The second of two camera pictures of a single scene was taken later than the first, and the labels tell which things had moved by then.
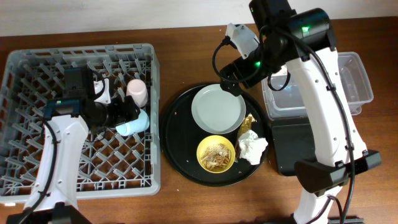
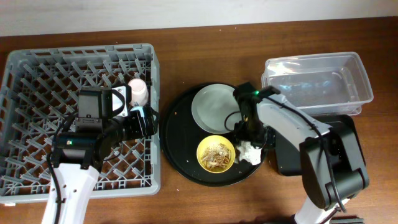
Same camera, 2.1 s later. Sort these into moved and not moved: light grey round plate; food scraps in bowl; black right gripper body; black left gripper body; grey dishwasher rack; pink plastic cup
Moved: black right gripper body; black left gripper body
Not moved: light grey round plate; grey dishwasher rack; food scraps in bowl; pink plastic cup
